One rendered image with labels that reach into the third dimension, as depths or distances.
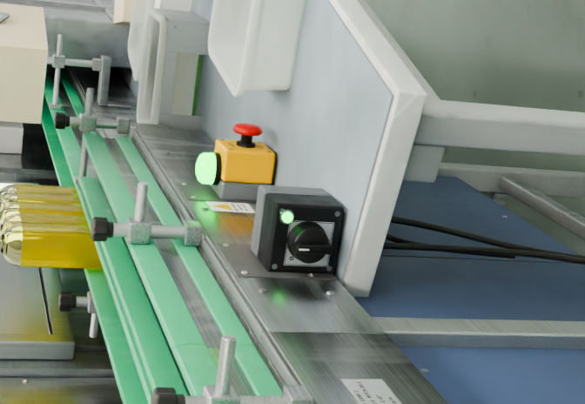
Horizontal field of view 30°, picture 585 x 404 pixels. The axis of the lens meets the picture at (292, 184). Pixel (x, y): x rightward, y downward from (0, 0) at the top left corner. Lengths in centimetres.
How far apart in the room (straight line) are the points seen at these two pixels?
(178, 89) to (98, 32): 81
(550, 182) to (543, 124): 77
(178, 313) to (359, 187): 24
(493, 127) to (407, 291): 22
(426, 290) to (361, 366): 31
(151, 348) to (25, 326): 56
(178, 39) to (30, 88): 38
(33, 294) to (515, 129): 94
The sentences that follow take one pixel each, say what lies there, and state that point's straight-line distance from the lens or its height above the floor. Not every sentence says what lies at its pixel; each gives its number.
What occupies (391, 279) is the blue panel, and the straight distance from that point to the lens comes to 131.
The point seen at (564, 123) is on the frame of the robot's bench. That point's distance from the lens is 126.
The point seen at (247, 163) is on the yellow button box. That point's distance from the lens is 147.
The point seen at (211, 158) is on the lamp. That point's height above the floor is 84.
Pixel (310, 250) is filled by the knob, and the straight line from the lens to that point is 117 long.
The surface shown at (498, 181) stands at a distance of 196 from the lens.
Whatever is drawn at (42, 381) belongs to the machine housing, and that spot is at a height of 103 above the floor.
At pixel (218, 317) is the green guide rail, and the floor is 91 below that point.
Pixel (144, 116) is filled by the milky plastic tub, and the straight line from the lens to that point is 210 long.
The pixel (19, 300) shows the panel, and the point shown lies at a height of 105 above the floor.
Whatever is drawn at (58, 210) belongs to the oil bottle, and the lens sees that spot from 180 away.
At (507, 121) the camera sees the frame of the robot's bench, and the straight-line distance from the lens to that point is 122.
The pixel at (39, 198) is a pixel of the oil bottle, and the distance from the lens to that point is 186.
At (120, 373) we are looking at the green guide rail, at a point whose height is 96.
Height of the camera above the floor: 117
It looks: 17 degrees down
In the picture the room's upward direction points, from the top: 87 degrees counter-clockwise
